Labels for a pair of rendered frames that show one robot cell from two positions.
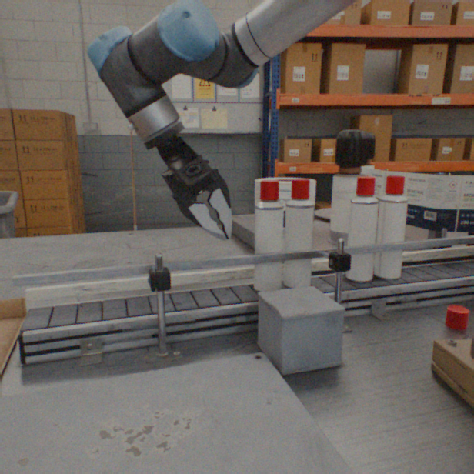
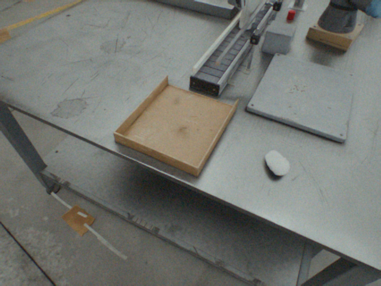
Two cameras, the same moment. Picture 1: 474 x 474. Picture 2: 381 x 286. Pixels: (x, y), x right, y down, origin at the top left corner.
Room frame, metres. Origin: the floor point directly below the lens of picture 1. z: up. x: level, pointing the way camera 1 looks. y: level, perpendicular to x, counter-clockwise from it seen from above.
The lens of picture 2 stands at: (0.14, 0.89, 1.42)
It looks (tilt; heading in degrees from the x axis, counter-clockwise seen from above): 50 degrees down; 312
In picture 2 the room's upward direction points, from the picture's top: 3 degrees clockwise
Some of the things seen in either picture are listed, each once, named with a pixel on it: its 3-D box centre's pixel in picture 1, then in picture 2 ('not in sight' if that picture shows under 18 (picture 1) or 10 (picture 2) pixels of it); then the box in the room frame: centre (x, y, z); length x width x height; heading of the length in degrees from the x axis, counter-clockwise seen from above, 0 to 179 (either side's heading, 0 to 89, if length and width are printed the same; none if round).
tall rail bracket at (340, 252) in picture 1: (331, 281); (269, 15); (0.68, -0.17, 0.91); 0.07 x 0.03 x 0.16; 18
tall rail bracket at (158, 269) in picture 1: (158, 301); (246, 49); (0.59, 0.12, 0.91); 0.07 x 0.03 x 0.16; 18
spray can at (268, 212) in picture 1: (268, 237); (249, 2); (0.72, -0.06, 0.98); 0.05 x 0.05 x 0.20
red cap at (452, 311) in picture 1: (456, 316); (291, 15); (0.68, -0.39, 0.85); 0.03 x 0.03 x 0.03
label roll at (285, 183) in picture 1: (284, 201); not in sight; (1.36, -0.16, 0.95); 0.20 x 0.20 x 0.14
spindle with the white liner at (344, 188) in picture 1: (348, 188); not in sight; (1.10, -0.30, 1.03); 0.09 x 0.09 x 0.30
